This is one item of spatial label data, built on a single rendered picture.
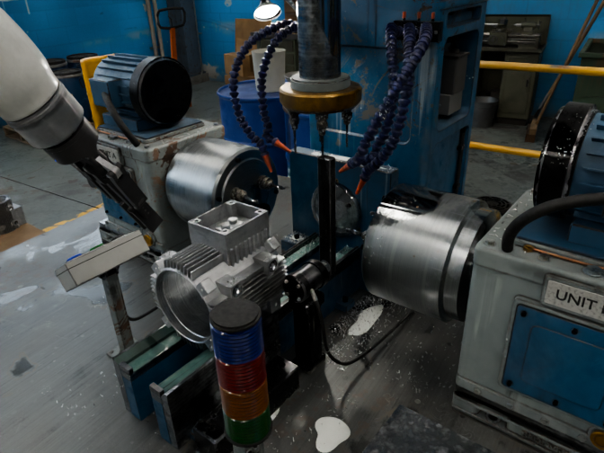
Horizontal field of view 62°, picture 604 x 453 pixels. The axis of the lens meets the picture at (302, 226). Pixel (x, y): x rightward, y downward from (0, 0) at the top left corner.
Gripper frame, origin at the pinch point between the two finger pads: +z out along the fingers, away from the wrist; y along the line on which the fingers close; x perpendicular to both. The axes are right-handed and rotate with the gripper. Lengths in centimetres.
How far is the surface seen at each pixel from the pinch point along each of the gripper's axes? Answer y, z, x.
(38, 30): 573, 150, -219
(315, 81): -8.6, 6.2, -42.8
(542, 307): -61, 22, -18
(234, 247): -10.9, 12.6, -4.9
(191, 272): -9.9, 8.7, 3.7
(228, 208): -1.8, 14.6, -13.0
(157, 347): -0.9, 22.4, 16.5
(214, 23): 527, 284, -420
